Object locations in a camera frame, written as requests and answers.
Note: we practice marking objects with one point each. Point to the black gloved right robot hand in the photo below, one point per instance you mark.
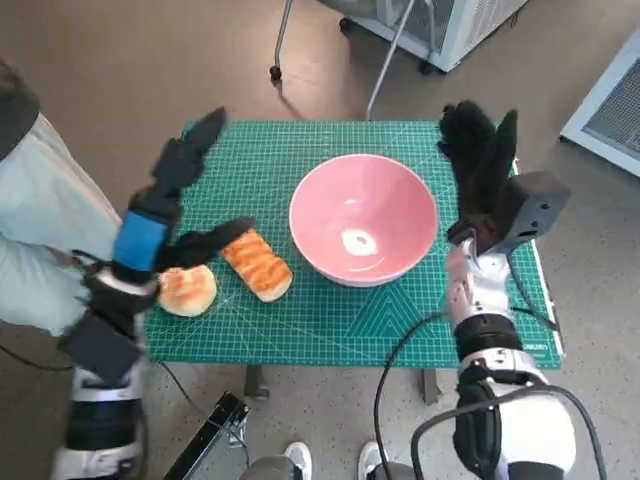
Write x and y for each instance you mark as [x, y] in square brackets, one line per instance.
[480, 165]

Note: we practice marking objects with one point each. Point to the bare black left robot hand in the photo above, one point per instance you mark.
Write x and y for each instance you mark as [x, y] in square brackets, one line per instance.
[140, 240]

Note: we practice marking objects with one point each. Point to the round toasted bread bun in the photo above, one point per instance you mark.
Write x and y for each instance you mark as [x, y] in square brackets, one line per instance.
[187, 292]

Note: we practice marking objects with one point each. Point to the long toasted bread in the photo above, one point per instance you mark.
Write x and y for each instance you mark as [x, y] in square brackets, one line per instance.
[260, 270]

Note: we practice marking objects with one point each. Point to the pink bowl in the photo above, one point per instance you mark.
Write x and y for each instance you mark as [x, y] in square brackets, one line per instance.
[350, 200]

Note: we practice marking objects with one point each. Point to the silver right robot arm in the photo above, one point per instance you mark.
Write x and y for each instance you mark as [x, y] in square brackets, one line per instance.
[525, 425]

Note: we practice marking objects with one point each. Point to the person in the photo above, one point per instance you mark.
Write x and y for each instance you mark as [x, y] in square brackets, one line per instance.
[40, 225]

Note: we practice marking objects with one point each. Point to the white framed grille panel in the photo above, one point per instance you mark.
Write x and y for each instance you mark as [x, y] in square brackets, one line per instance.
[610, 115]

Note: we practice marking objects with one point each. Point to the white cabinet with grille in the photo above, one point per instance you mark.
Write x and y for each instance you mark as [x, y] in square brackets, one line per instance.
[450, 25]

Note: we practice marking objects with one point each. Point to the grey metal chair leg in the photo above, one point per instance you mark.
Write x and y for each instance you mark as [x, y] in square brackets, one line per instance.
[395, 40]

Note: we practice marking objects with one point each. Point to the grey table leg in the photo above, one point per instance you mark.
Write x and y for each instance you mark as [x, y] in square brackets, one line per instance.
[431, 387]
[257, 382]

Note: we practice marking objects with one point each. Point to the green cutting mat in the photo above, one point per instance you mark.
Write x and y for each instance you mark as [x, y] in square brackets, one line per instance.
[325, 320]

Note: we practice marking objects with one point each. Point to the metal chair leg with caster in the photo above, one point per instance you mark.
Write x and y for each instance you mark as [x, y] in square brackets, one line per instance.
[281, 30]

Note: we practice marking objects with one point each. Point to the white shoe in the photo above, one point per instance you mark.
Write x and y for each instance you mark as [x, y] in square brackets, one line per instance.
[372, 457]
[298, 457]

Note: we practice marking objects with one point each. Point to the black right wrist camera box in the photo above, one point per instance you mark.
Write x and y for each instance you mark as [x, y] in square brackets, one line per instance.
[535, 205]

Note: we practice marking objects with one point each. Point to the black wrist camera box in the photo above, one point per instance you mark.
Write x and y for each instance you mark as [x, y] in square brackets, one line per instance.
[535, 205]
[100, 350]

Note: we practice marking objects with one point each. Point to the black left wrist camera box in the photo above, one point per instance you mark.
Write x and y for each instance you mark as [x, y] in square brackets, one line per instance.
[100, 350]

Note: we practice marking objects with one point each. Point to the black metal frame bar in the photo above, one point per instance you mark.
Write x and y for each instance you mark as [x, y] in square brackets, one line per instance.
[215, 425]

